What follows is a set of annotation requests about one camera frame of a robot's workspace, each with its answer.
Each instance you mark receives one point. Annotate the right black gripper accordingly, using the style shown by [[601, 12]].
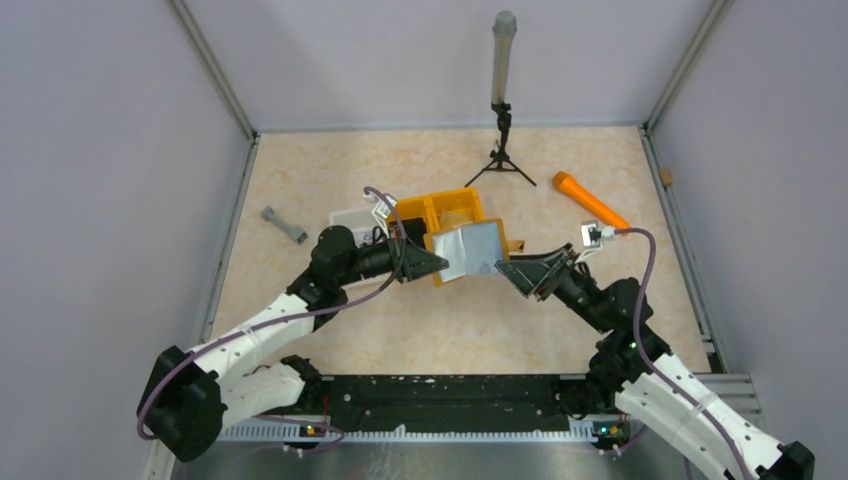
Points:
[[526, 274]]

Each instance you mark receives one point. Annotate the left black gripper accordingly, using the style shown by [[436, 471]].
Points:
[[423, 262]]

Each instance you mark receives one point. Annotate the yellow double storage bin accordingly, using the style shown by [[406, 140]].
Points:
[[429, 207]]

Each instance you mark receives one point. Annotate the white storage bin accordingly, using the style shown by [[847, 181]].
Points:
[[342, 223]]

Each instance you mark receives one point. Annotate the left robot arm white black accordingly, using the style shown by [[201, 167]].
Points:
[[192, 395]]

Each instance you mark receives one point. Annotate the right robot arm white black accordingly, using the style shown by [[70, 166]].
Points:
[[635, 372]]

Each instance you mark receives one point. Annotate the black item in bin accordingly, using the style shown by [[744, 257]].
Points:
[[415, 229]]

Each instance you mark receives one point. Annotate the grey parts in white bin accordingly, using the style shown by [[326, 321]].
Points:
[[367, 236]]

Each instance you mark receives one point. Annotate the orange toy microphone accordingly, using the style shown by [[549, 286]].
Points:
[[570, 187]]

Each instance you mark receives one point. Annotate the black tripod stand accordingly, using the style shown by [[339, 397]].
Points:
[[499, 159]]

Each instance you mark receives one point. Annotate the grey toy dumbbell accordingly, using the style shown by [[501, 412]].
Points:
[[295, 233]]

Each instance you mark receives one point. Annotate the small wooden block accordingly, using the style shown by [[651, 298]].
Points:
[[666, 177]]

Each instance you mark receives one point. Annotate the grey microphone on stand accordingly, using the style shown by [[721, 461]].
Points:
[[504, 31]]

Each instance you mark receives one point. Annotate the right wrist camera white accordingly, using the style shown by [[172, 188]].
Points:
[[594, 236]]

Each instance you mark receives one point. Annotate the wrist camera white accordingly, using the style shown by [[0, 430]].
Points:
[[594, 236], [382, 210]]

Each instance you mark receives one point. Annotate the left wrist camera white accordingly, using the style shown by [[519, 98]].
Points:
[[382, 210]]

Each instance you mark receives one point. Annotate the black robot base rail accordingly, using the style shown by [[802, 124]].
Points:
[[479, 407]]

